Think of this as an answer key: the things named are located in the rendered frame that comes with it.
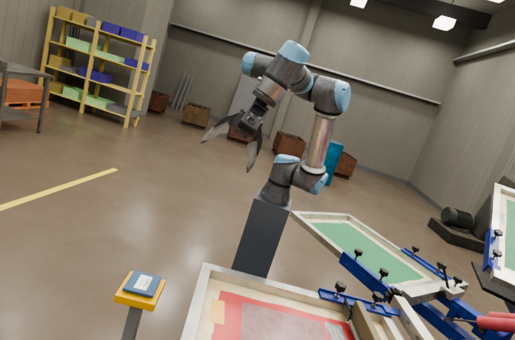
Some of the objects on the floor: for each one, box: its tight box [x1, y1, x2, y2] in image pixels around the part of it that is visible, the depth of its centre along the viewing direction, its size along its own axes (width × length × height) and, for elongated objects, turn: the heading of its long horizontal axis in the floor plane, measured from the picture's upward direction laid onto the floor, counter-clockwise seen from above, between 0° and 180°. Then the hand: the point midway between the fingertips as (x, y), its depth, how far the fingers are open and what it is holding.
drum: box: [323, 139, 344, 185], centre depth 730 cm, size 67×67×104 cm
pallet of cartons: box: [0, 78, 51, 110], centre depth 584 cm, size 113×82×39 cm
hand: (223, 158), depth 82 cm, fingers open, 14 cm apart
